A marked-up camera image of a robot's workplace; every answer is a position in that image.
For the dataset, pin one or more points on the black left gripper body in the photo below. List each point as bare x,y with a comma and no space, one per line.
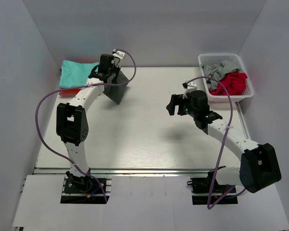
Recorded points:
114,72

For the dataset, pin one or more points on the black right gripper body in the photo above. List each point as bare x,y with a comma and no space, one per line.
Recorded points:
188,109

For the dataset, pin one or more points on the dark grey t-shirt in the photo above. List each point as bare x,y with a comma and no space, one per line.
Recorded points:
116,93

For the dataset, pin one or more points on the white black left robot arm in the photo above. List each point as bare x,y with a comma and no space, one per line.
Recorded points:
71,117

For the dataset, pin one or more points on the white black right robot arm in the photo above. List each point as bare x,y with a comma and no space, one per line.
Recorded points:
259,166

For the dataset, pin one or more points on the teal folded t-shirt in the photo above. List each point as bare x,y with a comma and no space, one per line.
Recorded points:
75,74

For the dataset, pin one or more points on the light grey t-shirt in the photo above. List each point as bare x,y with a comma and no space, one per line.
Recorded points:
220,70

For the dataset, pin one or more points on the red t-shirt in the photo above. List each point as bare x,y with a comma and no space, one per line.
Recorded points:
234,82

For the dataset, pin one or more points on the orange folded t-shirt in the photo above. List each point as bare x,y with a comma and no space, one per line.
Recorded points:
74,91

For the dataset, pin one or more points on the white plastic laundry basket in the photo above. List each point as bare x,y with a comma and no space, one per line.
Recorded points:
215,58

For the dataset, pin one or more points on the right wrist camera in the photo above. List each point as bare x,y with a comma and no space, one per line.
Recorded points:
189,87

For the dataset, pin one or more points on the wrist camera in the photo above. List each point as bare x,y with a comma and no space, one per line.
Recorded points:
189,87
118,54

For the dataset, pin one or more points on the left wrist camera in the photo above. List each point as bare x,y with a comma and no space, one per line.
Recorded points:
118,54

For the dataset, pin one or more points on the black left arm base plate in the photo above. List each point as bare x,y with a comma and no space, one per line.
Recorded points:
89,194

